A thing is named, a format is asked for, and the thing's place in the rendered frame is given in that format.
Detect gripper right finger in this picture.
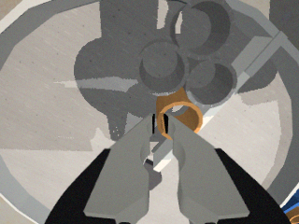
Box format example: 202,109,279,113
164,113,292,224

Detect blue plastic crate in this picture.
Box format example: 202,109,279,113
281,189,299,214

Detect grey metal sleeve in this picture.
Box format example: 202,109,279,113
182,56,237,108
135,39,189,96
170,0,235,60

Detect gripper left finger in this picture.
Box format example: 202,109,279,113
44,113,155,224

